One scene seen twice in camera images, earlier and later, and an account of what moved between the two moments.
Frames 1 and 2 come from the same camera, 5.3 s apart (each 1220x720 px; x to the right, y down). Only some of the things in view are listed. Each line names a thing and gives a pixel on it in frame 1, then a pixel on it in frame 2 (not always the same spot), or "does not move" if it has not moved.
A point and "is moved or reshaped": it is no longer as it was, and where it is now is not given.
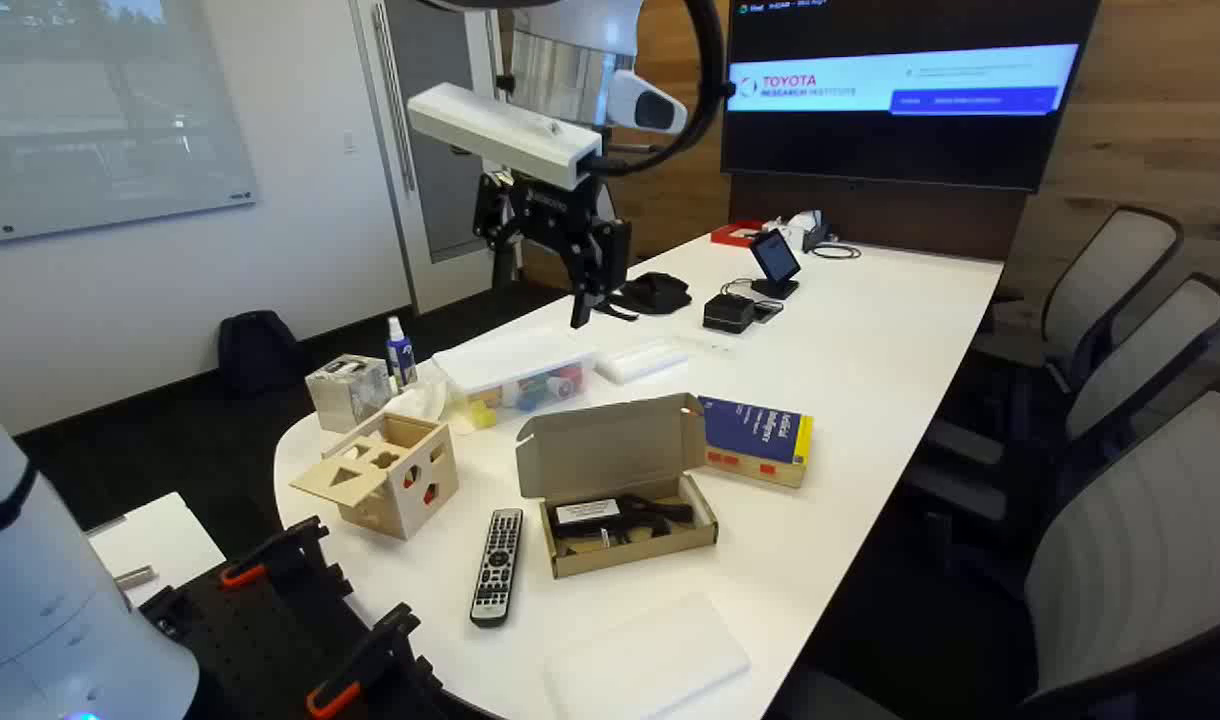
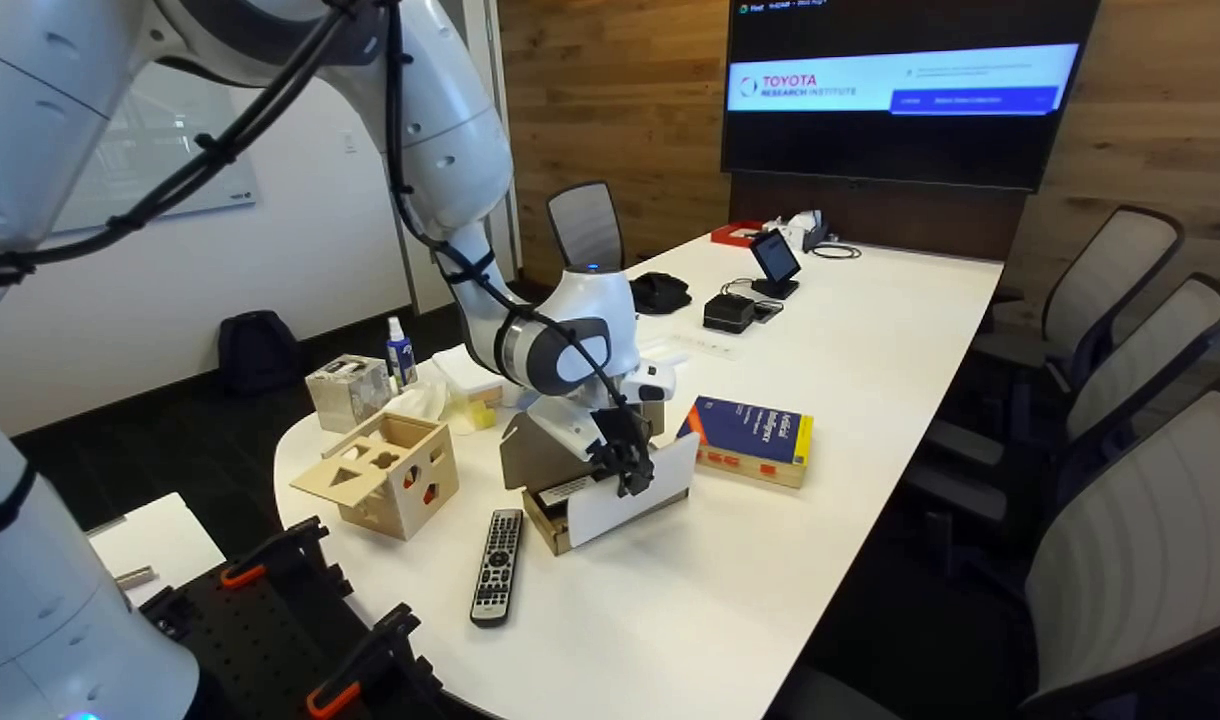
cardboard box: (617, 483) is moved or reshaped
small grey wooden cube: (350, 389) does not move
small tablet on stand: (776, 265) does not move
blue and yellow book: (761, 447) does not move
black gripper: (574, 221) → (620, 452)
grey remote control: (499, 570) does not move
